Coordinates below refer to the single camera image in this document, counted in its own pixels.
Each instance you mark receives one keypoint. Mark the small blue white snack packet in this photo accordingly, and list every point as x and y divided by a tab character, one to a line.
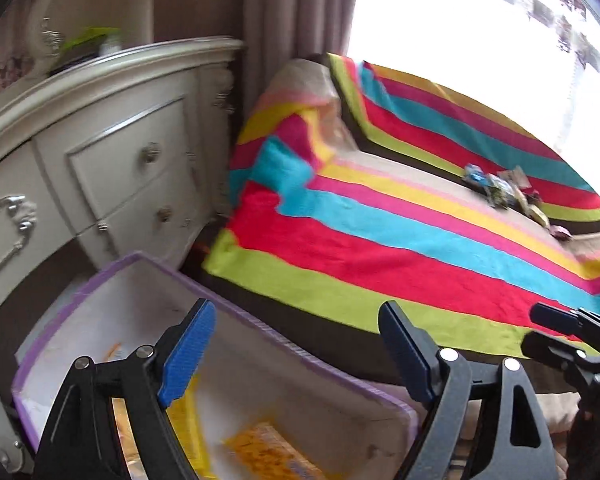
475	176

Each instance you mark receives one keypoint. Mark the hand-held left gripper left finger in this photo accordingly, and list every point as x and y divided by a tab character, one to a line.
187	357

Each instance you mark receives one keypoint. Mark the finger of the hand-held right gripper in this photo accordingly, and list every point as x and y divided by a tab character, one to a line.
545	350
555	316

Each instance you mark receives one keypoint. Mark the large orange puffed snack bag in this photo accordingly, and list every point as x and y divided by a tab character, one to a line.
270	452

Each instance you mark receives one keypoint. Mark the yellow snack packet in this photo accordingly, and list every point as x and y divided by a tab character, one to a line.
190	430

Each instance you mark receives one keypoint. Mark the striped colourful blanket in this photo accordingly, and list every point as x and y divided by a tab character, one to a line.
380	240

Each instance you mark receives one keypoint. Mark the brown curtain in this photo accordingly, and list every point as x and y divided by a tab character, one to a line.
280	10

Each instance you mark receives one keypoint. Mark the green snack packet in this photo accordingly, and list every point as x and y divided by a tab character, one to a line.
500	194

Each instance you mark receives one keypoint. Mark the small clear snack packet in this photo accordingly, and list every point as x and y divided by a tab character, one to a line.
517	176

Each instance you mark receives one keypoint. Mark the purple rimmed white storage box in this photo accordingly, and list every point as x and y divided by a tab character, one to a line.
280	375

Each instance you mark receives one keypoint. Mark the white ornate mirror frame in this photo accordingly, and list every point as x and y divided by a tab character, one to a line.
45	15

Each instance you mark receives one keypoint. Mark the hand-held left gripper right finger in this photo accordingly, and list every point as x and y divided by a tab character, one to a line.
405	357

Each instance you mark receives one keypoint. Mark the pink snack packet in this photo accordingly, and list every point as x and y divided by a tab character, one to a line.
560	232

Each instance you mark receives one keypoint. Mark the white ornate dresser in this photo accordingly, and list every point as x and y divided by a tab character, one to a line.
120	110

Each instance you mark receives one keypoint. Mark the green object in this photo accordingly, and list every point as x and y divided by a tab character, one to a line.
90	37

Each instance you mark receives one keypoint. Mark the clear bag of small snacks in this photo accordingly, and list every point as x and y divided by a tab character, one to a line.
532	207

